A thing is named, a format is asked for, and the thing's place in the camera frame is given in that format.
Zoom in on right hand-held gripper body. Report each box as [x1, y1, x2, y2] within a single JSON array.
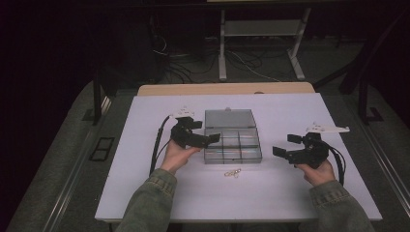
[[287, 122, 351, 170]]

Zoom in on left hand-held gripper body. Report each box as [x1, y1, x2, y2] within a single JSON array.
[[168, 105, 211, 150]]

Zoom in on clear plastic compartment box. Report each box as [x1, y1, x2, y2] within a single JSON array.
[[202, 106, 263, 164]]

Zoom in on person's left hand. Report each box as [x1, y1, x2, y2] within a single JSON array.
[[160, 139, 201, 176]]

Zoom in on person's right hand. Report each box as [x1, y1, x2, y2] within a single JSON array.
[[294, 159, 337, 188]]

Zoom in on small gold metal clips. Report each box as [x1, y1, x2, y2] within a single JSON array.
[[223, 167, 243, 179]]

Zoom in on wooden table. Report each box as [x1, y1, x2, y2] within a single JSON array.
[[137, 81, 316, 97]]

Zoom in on white table board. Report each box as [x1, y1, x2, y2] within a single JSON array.
[[95, 92, 384, 223]]

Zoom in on black metal stand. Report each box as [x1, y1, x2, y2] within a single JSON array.
[[92, 71, 112, 126], [313, 9, 410, 126]]

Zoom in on white metal stand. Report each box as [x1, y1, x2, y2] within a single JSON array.
[[218, 8, 312, 81]]

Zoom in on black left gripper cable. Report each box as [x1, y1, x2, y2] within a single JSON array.
[[148, 115, 172, 177]]

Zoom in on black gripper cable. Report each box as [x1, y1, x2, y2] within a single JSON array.
[[148, 115, 172, 177], [327, 144, 347, 188]]

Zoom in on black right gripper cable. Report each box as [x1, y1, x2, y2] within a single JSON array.
[[327, 144, 347, 188]]

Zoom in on tangled floor cables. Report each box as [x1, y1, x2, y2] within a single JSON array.
[[151, 35, 281, 83]]

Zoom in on black floor socket frame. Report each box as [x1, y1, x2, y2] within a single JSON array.
[[88, 136, 115, 162]]

